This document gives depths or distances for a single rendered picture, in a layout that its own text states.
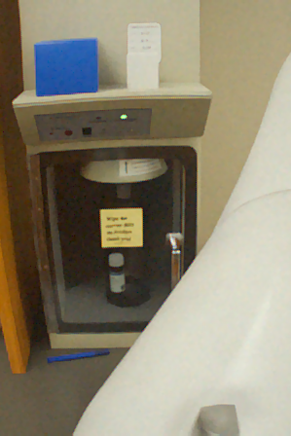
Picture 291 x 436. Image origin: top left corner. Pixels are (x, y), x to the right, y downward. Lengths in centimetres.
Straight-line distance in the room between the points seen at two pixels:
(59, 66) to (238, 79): 69
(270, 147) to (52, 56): 66
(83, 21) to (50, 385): 71
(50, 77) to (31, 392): 61
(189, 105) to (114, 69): 16
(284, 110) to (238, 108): 122
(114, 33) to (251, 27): 57
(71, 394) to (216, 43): 94
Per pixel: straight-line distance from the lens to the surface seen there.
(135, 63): 82
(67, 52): 79
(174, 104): 82
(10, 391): 104
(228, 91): 138
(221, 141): 140
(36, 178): 94
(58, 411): 98
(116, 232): 97
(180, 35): 91
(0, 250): 92
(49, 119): 84
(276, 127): 17
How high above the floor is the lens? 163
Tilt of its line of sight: 23 degrees down
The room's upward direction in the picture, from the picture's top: 1 degrees counter-clockwise
